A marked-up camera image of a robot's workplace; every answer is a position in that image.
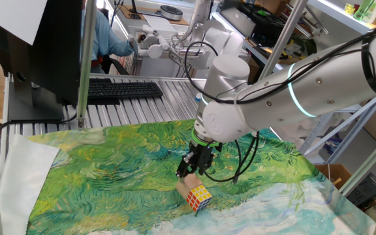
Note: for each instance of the white metal shelf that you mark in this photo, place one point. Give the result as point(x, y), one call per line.
point(331, 8)

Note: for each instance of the Rubik's cube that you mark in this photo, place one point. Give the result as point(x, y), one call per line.
point(199, 197)

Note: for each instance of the green translucent container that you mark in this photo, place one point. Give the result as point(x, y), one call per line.
point(367, 9)

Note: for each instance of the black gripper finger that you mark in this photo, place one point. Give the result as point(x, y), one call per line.
point(207, 167)
point(186, 164)

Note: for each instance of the grey laptop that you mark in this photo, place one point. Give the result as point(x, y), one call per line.
point(237, 21)

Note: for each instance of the black office chair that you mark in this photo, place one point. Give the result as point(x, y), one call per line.
point(120, 67)

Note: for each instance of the round black grey speaker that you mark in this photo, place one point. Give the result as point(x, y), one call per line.
point(171, 13)

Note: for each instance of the white paper sheet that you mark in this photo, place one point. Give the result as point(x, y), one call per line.
point(15, 16)

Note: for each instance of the small wooden block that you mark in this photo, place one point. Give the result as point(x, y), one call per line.
point(188, 187)

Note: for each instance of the black computer monitor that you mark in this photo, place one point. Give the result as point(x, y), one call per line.
point(54, 49)

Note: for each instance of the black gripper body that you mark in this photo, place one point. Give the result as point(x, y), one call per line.
point(204, 155)

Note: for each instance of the black plastic crate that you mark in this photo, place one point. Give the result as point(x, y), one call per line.
point(367, 192)

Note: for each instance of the black equipment crate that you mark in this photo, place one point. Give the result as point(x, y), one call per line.
point(266, 19)

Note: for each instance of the black keyboard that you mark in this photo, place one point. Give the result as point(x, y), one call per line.
point(122, 89)

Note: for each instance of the small brown cardboard box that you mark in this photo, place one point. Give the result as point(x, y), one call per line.
point(331, 173)

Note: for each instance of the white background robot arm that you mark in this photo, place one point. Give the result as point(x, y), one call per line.
point(220, 37)

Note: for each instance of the Van Gogh print cloth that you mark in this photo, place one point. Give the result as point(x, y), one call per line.
point(109, 169)

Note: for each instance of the person in blue shirt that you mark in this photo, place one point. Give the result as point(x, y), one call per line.
point(106, 36)

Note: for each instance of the small yellow container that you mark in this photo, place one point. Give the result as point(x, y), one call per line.
point(349, 8)

